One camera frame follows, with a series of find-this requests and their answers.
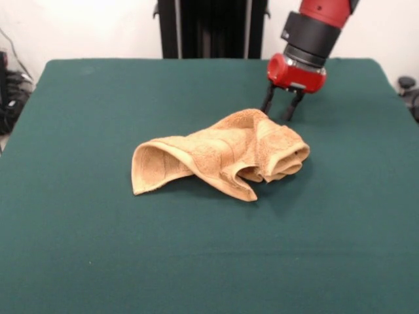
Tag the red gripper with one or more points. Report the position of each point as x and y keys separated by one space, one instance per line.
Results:
x=294 y=78

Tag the tan terry towel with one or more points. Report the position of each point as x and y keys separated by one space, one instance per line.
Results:
x=209 y=147

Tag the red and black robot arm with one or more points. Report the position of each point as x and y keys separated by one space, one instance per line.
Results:
x=311 y=29

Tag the dark green table cloth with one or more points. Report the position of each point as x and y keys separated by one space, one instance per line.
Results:
x=98 y=245

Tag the black equipment pile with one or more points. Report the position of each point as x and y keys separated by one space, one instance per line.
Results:
x=13 y=108

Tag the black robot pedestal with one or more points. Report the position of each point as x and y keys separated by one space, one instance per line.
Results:
x=212 y=29

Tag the dark pedestal leg with knob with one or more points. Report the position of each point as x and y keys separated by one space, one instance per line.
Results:
x=406 y=82

